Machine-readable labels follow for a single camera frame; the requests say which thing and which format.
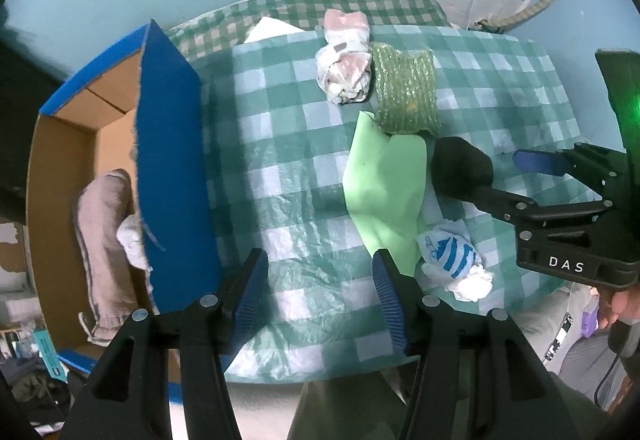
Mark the person's right hand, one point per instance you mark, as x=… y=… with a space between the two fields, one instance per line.
x=620 y=307

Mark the white paper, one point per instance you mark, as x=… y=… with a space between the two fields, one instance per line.
x=270 y=28

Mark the grey-brown towel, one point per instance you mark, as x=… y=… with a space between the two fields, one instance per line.
x=100 y=230

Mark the light green foam sheet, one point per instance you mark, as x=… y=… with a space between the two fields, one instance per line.
x=380 y=190

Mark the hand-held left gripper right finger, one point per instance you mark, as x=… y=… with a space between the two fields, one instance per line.
x=387 y=292

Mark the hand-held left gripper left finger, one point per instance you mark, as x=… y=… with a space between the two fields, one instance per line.
x=250 y=292

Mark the black sponge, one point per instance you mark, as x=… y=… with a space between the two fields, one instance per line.
x=457 y=165

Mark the blue striped white plastic bag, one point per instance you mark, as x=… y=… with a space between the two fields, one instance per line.
x=450 y=255

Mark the white cloth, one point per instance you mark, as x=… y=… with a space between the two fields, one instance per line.
x=131 y=236

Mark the green bubble wrap pouch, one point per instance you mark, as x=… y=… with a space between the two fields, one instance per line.
x=405 y=90

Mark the teal packet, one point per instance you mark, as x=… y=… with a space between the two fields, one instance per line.
x=50 y=355

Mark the blue-edged cardboard box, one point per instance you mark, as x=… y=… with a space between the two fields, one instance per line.
x=170 y=145

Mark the dark green checkered cloth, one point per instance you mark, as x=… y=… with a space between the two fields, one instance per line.
x=300 y=5

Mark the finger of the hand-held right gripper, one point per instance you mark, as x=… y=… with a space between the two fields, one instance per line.
x=515 y=206
x=537 y=162

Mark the black hanging cloth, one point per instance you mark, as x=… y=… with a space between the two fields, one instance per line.
x=20 y=120

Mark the pink and white plastic bundle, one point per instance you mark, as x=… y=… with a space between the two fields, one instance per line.
x=345 y=65

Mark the light green checkered tablecloth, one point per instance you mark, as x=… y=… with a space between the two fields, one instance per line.
x=300 y=120

